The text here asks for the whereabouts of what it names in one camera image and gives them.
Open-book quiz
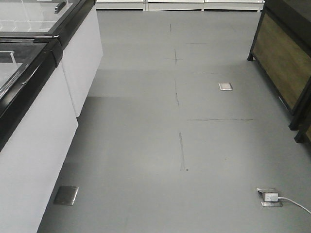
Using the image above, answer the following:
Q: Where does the white store shelving unit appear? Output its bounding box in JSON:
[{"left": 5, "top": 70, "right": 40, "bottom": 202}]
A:
[{"left": 96, "top": 0, "right": 265, "bottom": 12}]

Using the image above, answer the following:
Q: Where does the white power cable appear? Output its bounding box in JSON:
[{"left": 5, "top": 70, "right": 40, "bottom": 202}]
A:
[{"left": 278, "top": 196, "right": 311, "bottom": 216}]

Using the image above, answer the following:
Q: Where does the white chest freezer far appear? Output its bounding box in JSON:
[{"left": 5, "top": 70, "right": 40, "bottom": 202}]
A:
[{"left": 0, "top": 0, "right": 103, "bottom": 117}]

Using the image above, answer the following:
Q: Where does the white chest freezer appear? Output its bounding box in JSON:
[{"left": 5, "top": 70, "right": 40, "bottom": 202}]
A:
[
  {"left": 0, "top": 39, "right": 78, "bottom": 233},
  {"left": 0, "top": 0, "right": 103, "bottom": 117}
]

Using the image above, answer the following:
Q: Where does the black wooden produce stand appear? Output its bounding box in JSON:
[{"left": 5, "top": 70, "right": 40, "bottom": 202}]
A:
[{"left": 247, "top": 0, "right": 311, "bottom": 130}]

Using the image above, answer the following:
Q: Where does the white power adapter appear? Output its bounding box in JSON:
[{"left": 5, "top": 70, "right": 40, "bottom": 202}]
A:
[{"left": 263, "top": 192, "right": 279, "bottom": 202}]

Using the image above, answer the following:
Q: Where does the silver floor plate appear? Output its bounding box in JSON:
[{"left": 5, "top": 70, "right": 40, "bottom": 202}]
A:
[{"left": 218, "top": 82, "right": 233, "bottom": 91}]

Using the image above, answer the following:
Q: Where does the open floor socket box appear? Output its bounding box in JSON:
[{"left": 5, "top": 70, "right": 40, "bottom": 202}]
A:
[{"left": 256, "top": 188, "right": 283, "bottom": 207}]

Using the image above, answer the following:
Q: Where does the dark steel floor plate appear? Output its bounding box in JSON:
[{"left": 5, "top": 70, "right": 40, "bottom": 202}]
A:
[{"left": 53, "top": 186, "right": 79, "bottom": 206}]

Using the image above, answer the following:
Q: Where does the white chest freezer near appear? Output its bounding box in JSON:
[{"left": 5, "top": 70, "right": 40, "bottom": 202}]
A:
[{"left": 0, "top": 39, "right": 78, "bottom": 233}]

